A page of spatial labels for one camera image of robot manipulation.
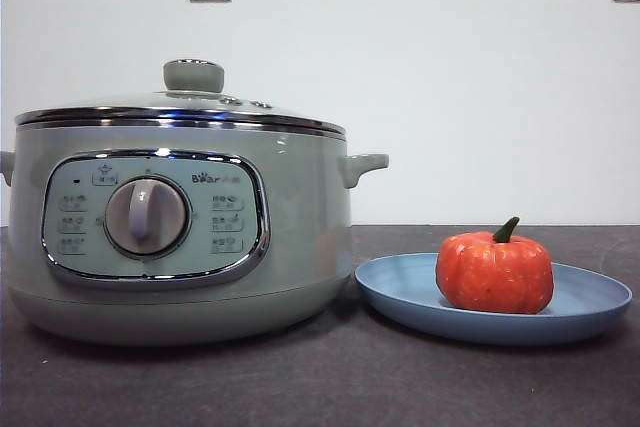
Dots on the glass lid with green knob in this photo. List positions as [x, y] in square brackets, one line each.
[195, 78]

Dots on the orange pumpkin with green stem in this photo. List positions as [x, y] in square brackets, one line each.
[490, 272]

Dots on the pale green electric steamer pot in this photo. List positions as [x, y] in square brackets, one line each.
[300, 247]

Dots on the blue round plate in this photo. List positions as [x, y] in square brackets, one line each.
[400, 297]

